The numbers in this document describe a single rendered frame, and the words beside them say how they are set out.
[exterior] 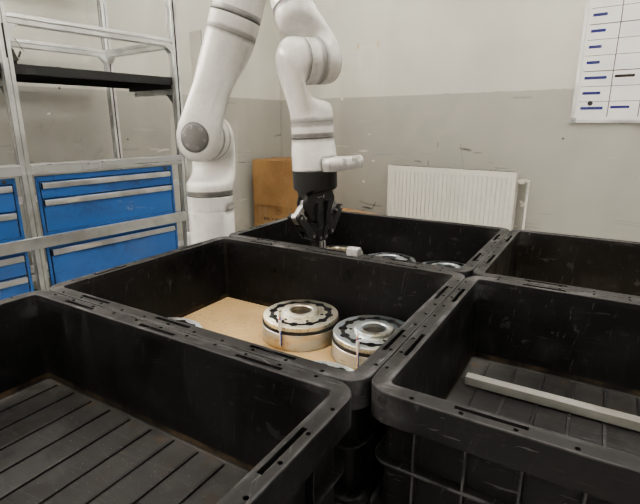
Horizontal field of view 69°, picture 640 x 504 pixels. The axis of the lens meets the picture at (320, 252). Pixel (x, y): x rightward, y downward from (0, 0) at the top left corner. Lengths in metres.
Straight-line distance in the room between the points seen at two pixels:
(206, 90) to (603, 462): 0.80
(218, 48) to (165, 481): 0.71
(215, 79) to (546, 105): 2.92
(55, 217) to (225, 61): 1.72
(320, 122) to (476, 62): 3.05
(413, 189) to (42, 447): 3.50
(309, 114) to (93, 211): 1.93
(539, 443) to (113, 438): 0.36
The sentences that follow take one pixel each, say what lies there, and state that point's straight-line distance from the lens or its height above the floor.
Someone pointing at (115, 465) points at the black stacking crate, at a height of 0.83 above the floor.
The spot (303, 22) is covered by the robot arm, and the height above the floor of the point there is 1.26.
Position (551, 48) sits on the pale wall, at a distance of 3.64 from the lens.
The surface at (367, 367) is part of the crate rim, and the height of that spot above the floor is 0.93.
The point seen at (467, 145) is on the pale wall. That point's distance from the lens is 3.75.
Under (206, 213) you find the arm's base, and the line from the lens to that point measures 0.95.
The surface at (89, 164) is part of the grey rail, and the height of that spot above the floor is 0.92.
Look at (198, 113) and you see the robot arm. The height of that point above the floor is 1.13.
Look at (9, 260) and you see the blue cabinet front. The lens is 2.45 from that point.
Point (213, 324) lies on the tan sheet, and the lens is 0.70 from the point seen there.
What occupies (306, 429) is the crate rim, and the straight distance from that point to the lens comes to 0.30.
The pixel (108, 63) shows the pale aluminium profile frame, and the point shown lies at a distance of 3.38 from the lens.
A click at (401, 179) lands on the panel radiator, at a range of 3.85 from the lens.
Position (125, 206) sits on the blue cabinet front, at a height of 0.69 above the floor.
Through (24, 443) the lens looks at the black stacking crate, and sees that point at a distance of 0.53.
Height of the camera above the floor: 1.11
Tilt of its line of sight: 15 degrees down
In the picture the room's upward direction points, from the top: straight up
